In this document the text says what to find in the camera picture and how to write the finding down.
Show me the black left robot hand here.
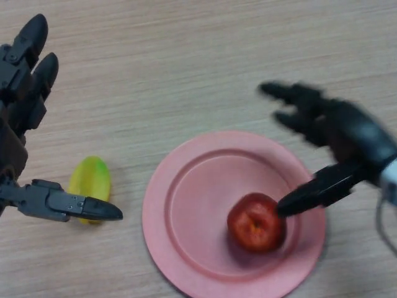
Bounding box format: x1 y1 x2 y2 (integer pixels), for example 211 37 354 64
0 14 124 223

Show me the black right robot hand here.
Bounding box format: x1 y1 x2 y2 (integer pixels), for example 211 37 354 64
257 81 397 218

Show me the red apple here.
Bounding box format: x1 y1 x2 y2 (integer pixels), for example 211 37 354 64
226 192 288 253

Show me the pink round plate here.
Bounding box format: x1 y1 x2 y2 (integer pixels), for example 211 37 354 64
142 130 326 298

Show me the yellow-green mango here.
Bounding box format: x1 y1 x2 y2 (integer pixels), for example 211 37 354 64
68 156 112 226

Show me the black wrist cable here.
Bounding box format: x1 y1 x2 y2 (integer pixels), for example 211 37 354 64
375 198 397 253

